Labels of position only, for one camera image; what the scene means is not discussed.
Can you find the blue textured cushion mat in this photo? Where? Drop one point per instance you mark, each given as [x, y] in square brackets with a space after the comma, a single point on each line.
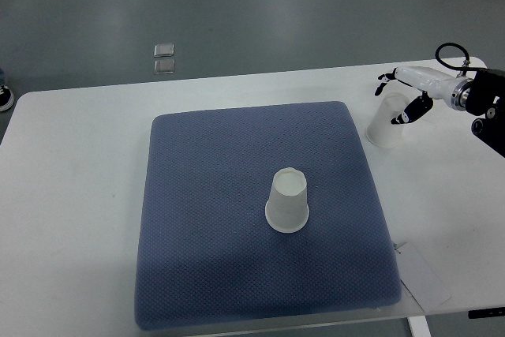
[206, 253]

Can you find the black table control panel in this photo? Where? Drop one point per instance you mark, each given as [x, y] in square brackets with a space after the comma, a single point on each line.
[486, 313]

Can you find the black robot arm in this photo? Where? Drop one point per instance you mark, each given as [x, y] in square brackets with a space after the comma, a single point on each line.
[485, 100]

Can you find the white paper cup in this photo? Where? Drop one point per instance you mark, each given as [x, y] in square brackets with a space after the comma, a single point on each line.
[287, 210]
[381, 132]

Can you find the black white sneaker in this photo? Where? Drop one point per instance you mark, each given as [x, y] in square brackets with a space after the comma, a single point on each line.
[6, 98]

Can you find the white table leg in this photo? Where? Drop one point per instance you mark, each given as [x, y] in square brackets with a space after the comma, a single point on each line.
[419, 326]

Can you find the upper metal floor plate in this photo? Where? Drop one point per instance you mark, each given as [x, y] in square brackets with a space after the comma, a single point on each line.
[163, 50]

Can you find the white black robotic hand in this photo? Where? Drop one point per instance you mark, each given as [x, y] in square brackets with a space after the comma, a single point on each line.
[433, 84]

